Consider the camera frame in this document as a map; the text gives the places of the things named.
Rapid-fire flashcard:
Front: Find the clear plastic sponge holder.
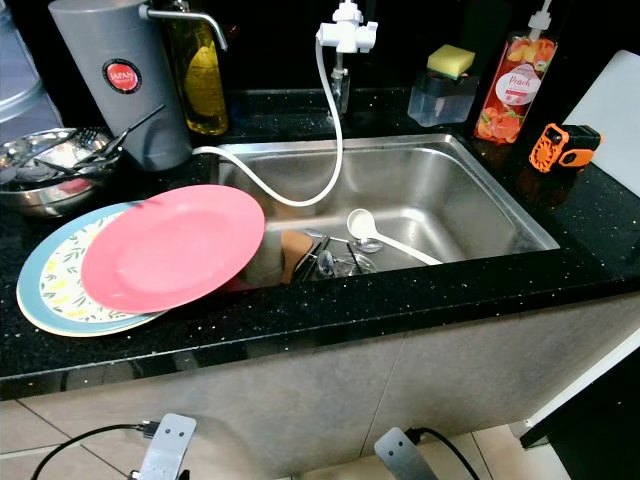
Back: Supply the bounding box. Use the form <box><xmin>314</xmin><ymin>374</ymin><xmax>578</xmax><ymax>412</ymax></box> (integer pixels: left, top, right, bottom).
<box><xmin>407</xmin><ymin>68</ymin><xmax>481</xmax><ymax>128</ymax></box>

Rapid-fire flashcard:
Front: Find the pink plate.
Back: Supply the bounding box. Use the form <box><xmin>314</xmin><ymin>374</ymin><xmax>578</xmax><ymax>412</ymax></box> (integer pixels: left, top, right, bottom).
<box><xmin>80</xmin><ymin>183</ymin><xmax>266</xmax><ymax>314</ymax></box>

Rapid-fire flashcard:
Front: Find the yellow cooking oil bottle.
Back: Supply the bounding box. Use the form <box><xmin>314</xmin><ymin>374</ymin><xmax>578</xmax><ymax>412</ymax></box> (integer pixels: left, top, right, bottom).
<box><xmin>165</xmin><ymin>0</ymin><xmax>229</xmax><ymax>136</ymax></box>

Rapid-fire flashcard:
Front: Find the lemon patterned blue-rimmed plate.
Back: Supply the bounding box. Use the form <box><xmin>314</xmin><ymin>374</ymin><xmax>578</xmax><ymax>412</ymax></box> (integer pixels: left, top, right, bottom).
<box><xmin>16</xmin><ymin>200</ymin><xmax>171</xmax><ymax>338</ymax></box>

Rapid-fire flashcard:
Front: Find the white cutting board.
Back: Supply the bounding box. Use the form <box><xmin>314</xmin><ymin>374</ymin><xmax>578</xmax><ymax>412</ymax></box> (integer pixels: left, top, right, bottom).
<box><xmin>560</xmin><ymin>50</ymin><xmax>640</xmax><ymax>196</ymax></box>

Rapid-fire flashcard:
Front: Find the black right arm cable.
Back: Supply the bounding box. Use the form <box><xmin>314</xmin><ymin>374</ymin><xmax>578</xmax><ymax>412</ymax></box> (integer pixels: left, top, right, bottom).
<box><xmin>405</xmin><ymin>428</ymin><xmax>481</xmax><ymax>480</ymax></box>

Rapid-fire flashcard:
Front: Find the stainless steel bowl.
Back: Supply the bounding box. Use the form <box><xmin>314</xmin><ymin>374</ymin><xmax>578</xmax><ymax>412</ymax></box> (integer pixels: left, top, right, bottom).
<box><xmin>0</xmin><ymin>128</ymin><xmax>126</xmax><ymax>219</ymax></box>

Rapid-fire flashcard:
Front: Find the small orange black fan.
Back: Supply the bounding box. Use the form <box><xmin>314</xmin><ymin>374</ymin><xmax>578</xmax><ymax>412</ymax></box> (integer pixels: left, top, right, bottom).
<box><xmin>528</xmin><ymin>122</ymin><xmax>604</xmax><ymax>174</ymax></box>

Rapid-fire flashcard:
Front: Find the grey water filter canister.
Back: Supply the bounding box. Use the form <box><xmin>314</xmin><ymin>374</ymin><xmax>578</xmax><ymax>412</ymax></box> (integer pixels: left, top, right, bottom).
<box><xmin>48</xmin><ymin>0</ymin><xmax>193</xmax><ymax>171</ymax></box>

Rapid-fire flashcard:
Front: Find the yellow sponge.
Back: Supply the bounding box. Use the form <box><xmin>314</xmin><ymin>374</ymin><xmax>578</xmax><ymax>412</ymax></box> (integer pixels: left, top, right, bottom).
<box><xmin>426</xmin><ymin>43</ymin><xmax>478</xmax><ymax>79</ymax></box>

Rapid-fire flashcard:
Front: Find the brown spatula with black handle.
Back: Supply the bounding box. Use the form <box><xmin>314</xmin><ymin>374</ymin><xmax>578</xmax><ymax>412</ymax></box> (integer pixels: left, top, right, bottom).
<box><xmin>278</xmin><ymin>228</ymin><xmax>329</xmax><ymax>284</ymax></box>

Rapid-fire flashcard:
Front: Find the white tap diverter valve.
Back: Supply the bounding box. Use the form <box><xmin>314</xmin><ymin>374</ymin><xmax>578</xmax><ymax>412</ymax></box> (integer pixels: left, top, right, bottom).
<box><xmin>315</xmin><ymin>0</ymin><xmax>381</xmax><ymax>54</ymax></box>

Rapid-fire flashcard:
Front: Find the steel fork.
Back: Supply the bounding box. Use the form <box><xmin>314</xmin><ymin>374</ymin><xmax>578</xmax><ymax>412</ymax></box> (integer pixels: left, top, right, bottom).
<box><xmin>10</xmin><ymin>128</ymin><xmax>106</xmax><ymax>181</ymax></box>
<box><xmin>20</xmin><ymin>152</ymin><xmax>126</xmax><ymax>181</ymax></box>

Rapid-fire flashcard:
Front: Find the white flexible hose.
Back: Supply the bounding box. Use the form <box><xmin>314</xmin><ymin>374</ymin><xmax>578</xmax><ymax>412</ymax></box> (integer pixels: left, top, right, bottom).
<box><xmin>192</xmin><ymin>40</ymin><xmax>346</xmax><ymax>208</ymax></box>

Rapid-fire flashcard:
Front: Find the thin black handled utensil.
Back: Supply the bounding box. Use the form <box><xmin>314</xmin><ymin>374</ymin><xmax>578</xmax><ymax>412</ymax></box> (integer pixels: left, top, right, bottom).
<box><xmin>100</xmin><ymin>105</ymin><xmax>166</xmax><ymax>166</ymax></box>

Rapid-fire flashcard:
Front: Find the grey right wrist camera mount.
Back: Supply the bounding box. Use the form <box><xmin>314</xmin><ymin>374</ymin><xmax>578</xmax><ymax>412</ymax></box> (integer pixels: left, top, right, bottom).
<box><xmin>373</xmin><ymin>427</ymin><xmax>436</xmax><ymax>480</ymax></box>

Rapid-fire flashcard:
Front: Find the grey kitchen cabinet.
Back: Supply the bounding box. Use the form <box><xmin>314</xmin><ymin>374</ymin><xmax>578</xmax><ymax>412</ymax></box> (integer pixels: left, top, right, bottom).
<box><xmin>0</xmin><ymin>290</ymin><xmax>640</xmax><ymax>476</ymax></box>

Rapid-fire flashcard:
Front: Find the chrome filter spout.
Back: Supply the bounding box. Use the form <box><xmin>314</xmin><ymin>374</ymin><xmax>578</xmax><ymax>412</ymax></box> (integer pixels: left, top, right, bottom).
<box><xmin>145</xmin><ymin>5</ymin><xmax>229</xmax><ymax>51</ymax></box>

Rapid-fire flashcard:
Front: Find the chrome tap stem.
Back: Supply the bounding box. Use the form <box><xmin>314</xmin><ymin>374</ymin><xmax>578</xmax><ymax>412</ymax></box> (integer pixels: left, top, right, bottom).
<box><xmin>328</xmin><ymin>68</ymin><xmax>351</xmax><ymax>116</ymax></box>

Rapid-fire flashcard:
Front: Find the white plastic ladle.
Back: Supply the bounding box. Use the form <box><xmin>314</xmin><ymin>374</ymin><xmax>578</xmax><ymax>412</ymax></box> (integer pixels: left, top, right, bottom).
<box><xmin>345</xmin><ymin>207</ymin><xmax>446</xmax><ymax>267</ymax></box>

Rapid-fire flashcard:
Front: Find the peach dish soap bottle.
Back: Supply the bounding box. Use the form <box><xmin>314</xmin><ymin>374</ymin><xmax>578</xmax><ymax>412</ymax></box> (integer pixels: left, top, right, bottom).
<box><xmin>473</xmin><ymin>0</ymin><xmax>561</xmax><ymax>144</ymax></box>

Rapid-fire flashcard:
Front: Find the dark cabinet with white trim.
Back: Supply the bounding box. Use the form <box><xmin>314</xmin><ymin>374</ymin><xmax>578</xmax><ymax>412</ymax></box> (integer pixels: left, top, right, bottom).
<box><xmin>520</xmin><ymin>340</ymin><xmax>640</xmax><ymax>480</ymax></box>

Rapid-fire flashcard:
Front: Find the stainless steel sink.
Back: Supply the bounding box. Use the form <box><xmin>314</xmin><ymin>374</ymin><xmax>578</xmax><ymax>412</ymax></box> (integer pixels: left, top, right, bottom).
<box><xmin>210</xmin><ymin>132</ymin><xmax>561</xmax><ymax>286</ymax></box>

